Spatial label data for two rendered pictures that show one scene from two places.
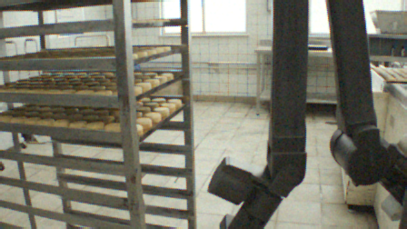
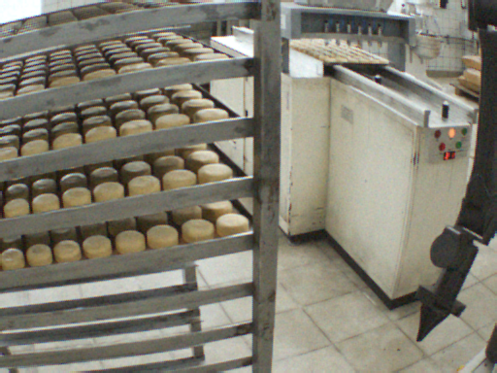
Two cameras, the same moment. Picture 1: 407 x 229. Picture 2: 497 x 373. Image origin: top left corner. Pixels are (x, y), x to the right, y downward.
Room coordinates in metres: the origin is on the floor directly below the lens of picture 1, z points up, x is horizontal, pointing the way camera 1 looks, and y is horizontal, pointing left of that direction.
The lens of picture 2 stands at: (0.19, 0.65, 1.40)
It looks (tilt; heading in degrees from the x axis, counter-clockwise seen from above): 24 degrees down; 322
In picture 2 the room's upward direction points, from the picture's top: straight up
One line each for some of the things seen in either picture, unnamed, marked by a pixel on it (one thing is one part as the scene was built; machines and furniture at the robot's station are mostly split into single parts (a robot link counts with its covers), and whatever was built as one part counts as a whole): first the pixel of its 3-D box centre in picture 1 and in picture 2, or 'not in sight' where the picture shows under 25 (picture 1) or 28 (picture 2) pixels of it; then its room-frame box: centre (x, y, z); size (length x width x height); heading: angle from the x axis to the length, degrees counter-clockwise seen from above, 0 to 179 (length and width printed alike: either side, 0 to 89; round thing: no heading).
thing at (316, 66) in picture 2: (368, 71); (269, 45); (2.48, -1.27, 0.88); 1.28 x 0.01 x 0.07; 162
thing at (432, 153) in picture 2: not in sight; (447, 141); (1.14, -1.04, 0.77); 0.24 x 0.04 x 0.14; 72
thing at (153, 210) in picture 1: (119, 204); (90, 330); (1.26, 0.35, 0.51); 0.64 x 0.03 x 0.03; 74
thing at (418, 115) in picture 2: (384, 79); (308, 57); (2.12, -1.21, 0.87); 2.01 x 0.03 x 0.07; 162
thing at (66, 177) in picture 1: (116, 184); (83, 305); (1.26, 0.35, 0.60); 0.64 x 0.03 x 0.03; 74
